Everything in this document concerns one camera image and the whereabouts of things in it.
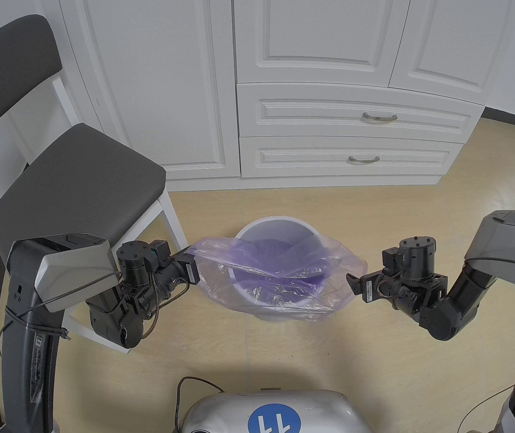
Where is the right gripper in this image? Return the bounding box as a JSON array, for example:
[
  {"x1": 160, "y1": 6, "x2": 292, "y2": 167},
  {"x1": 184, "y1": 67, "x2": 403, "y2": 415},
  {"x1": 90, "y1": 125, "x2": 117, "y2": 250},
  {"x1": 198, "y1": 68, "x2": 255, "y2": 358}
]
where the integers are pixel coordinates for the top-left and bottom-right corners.
[{"x1": 359, "y1": 272, "x2": 421, "y2": 317}]

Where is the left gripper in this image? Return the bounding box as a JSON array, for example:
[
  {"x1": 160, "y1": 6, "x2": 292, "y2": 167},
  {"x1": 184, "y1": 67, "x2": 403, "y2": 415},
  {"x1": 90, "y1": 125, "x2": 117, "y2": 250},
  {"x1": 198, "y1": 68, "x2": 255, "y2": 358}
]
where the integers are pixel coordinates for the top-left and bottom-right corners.
[{"x1": 151, "y1": 257, "x2": 200, "y2": 300}]

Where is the purple plastic bag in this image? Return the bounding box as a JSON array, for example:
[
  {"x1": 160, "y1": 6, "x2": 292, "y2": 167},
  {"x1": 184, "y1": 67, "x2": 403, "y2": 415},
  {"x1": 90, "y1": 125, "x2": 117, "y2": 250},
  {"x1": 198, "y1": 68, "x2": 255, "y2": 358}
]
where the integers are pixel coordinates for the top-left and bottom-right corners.
[{"x1": 185, "y1": 236, "x2": 369, "y2": 323}]

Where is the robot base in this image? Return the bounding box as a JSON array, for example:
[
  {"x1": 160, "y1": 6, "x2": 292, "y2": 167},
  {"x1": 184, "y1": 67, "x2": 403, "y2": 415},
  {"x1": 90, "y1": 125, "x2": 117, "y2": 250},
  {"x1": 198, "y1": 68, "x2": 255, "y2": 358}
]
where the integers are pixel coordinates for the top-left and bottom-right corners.
[{"x1": 181, "y1": 388, "x2": 366, "y2": 433}]

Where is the white trash bin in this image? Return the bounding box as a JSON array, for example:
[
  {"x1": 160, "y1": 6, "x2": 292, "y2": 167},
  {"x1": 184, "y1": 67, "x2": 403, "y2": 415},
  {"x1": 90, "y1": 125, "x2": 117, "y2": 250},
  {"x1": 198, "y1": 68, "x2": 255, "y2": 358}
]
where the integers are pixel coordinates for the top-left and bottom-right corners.
[{"x1": 234, "y1": 216, "x2": 330, "y2": 310}]

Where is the grey and white chair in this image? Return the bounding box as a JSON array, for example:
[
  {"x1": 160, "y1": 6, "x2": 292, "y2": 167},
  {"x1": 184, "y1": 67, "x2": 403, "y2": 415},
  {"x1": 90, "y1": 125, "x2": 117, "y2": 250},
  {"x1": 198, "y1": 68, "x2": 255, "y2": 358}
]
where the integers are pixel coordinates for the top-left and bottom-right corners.
[{"x1": 0, "y1": 14, "x2": 190, "y2": 355}]

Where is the white wardrobe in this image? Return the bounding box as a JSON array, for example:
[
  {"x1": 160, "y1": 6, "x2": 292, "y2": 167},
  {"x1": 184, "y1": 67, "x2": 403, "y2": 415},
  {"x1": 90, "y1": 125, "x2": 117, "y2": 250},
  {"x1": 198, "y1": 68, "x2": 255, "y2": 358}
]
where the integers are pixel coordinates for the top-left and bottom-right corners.
[{"x1": 36, "y1": 0, "x2": 515, "y2": 193}]

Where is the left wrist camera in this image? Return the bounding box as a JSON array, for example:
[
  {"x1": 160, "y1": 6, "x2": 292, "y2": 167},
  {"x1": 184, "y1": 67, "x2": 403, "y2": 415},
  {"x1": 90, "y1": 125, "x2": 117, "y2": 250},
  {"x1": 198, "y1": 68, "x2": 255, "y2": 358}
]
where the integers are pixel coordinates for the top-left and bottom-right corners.
[{"x1": 148, "y1": 239, "x2": 173, "y2": 267}]

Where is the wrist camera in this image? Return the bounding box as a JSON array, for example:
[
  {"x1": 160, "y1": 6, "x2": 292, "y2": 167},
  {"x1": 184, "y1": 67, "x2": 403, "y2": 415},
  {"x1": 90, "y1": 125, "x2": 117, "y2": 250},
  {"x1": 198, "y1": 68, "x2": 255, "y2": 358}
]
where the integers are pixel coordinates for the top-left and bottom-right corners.
[
  {"x1": 148, "y1": 239, "x2": 173, "y2": 267},
  {"x1": 382, "y1": 246, "x2": 403, "y2": 275}
]

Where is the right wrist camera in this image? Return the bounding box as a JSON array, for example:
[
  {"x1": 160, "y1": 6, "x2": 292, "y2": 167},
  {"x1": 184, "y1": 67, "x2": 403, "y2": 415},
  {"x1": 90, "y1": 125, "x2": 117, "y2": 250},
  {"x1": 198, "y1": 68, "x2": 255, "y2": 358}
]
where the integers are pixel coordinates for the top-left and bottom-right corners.
[{"x1": 382, "y1": 246, "x2": 403, "y2": 275}]

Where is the black cable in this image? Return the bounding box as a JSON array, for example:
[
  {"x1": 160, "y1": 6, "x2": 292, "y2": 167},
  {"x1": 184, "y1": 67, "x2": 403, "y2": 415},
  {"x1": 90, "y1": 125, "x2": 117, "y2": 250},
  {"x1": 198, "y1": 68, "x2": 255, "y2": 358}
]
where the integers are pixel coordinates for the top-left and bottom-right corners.
[
  {"x1": 142, "y1": 282, "x2": 190, "y2": 339},
  {"x1": 174, "y1": 376, "x2": 227, "y2": 433}
]

